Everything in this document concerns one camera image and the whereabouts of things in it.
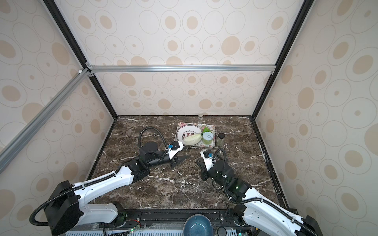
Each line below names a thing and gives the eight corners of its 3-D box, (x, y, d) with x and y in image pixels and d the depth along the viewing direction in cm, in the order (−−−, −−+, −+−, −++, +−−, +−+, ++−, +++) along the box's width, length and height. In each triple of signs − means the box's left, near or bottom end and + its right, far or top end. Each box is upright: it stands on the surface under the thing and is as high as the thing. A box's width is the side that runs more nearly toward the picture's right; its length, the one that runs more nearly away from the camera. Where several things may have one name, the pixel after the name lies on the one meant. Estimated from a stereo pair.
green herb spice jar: (217, 146, 104) (219, 138, 96) (216, 141, 107) (218, 132, 99) (222, 146, 104) (225, 138, 96) (221, 141, 107) (224, 132, 99)
